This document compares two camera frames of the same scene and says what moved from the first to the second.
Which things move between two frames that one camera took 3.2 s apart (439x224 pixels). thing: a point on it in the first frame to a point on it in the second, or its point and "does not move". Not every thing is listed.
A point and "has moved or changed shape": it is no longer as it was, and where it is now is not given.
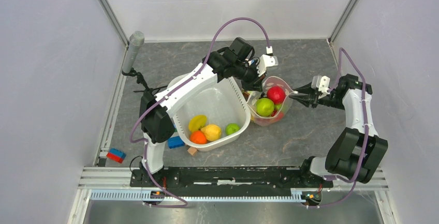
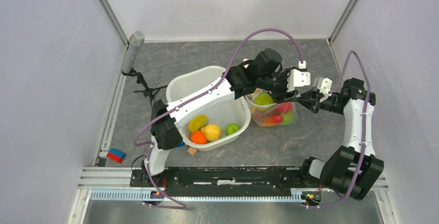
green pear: (278, 106) to (288, 118)
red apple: (276, 94) has moved or changed shape
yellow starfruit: (196, 122) does not move
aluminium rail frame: (102, 182) does not move
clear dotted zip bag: (269, 106) has moved or changed shape
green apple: (264, 106) has moved or changed shape
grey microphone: (136, 39) does not move
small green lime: (231, 128) does not move
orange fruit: (198, 137) does not move
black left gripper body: (249, 77) to (278, 88)
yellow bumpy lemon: (212, 132) does not move
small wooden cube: (192, 150) does not move
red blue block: (116, 155) does not move
